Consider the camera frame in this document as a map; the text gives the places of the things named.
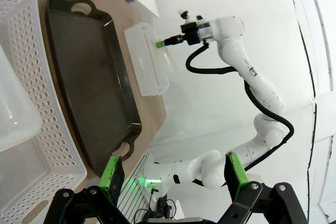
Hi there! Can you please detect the bundle of black cables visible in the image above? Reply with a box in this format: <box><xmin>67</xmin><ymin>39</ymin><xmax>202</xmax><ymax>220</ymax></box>
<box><xmin>133</xmin><ymin>186</ymin><xmax>180</xmax><ymax>221</ymax></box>

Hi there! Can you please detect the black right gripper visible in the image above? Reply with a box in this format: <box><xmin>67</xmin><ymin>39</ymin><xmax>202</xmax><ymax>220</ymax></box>
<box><xmin>156</xmin><ymin>22</ymin><xmax>204</xmax><ymax>49</ymax></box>

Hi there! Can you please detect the white test tube rack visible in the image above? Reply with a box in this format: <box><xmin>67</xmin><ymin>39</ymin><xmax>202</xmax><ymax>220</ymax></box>
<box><xmin>123</xmin><ymin>22</ymin><xmax>178</xmax><ymax>97</ymax></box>

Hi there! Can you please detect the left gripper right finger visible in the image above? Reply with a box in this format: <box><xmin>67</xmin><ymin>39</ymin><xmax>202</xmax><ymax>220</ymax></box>
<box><xmin>217</xmin><ymin>152</ymin><xmax>308</xmax><ymax>224</ymax></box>

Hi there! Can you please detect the white perforated plastic basket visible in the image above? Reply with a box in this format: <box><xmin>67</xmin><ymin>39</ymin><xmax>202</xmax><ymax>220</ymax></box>
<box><xmin>0</xmin><ymin>0</ymin><xmax>88</xmax><ymax>224</ymax></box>

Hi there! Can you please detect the black corrugated cable conduit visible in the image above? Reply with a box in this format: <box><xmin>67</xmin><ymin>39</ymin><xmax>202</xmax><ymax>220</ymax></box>
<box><xmin>185</xmin><ymin>42</ymin><xmax>295</xmax><ymax>172</ymax></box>

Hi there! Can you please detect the grooved aluminium mounting plate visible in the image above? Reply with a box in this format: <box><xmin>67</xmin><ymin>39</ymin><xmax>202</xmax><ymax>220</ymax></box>
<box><xmin>117</xmin><ymin>150</ymin><xmax>156</xmax><ymax>221</ymax></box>

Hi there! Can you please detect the black rectangular serving tray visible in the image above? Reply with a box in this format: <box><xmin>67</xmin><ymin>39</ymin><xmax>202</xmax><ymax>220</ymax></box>
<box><xmin>46</xmin><ymin>0</ymin><xmax>142</xmax><ymax>178</ymax></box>

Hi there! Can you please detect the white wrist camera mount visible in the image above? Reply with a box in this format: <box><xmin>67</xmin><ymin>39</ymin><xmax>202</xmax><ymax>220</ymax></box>
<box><xmin>177</xmin><ymin>8</ymin><xmax>205</xmax><ymax>23</ymax></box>

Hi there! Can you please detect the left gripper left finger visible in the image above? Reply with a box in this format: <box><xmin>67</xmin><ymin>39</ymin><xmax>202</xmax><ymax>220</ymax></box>
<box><xmin>43</xmin><ymin>155</ymin><xmax>132</xmax><ymax>224</ymax></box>

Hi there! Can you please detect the thin black wall cable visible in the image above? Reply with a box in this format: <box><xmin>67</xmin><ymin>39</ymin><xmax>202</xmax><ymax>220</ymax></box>
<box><xmin>286</xmin><ymin>0</ymin><xmax>318</xmax><ymax>222</ymax></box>

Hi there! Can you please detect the translucent white plastic flask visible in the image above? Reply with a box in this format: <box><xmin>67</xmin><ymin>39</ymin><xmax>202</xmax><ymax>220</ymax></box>
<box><xmin>0</xmin><ymin>45</ymin><xmax>43</xmax><ymax>153</ymax></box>

